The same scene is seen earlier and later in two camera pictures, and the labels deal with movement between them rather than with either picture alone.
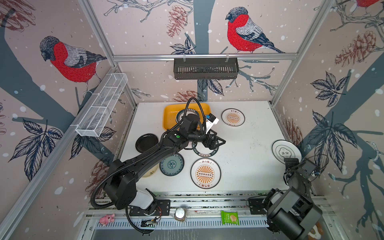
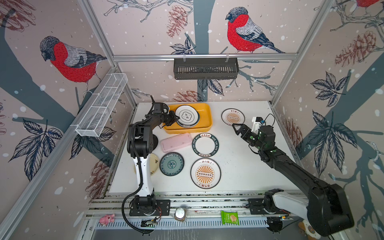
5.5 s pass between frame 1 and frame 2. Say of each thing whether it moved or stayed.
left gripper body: moved
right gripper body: moved
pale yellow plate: stayed
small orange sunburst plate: stayed
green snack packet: stayed
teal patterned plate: stayed
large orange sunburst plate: stayed
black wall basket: stayed
